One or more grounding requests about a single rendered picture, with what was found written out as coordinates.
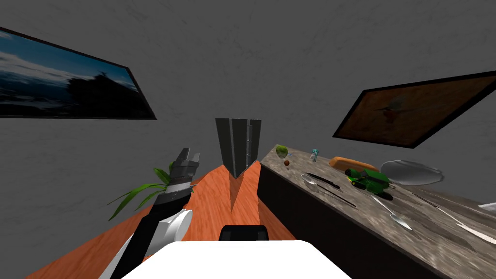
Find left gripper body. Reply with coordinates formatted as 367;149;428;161
169;159;201;186

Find dark grey tall cabinet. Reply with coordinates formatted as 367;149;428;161
215;118;262;179

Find green leafy plant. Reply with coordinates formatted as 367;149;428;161
106;160;194;222

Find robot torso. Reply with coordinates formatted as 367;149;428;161
120;224;353;279

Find brown bread loaf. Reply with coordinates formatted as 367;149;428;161
328;156;380;174

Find green toy tractor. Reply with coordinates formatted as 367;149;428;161
344;168;396;195

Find grey plate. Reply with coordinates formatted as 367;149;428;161
380;159;445;186

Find silver knife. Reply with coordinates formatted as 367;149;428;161
412;191;496;246

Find dark-handled silver spoon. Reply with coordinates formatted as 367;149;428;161
301;174;357;208

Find black-handled knife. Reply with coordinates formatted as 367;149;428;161
305;172;341;190

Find blue seascape wall picture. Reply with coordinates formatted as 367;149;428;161
0;27;157;121

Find orange wall picture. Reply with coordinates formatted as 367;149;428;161
332;70;496;150

